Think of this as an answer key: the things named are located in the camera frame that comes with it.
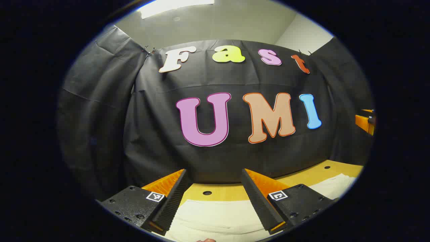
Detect cream white jeans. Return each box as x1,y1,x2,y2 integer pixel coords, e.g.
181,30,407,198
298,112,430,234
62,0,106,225
161,173,357,242

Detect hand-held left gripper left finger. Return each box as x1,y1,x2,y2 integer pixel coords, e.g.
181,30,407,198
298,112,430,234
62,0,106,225
100,169,194,236

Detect black backdrop cloth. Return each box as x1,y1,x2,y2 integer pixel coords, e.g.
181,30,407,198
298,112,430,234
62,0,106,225
56,25,375,202

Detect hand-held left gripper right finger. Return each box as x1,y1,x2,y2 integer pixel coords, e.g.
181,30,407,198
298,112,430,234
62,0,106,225
241,168,338,235

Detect ceiling light panel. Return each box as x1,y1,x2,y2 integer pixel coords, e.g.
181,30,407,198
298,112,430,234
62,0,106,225
138,0,215,19

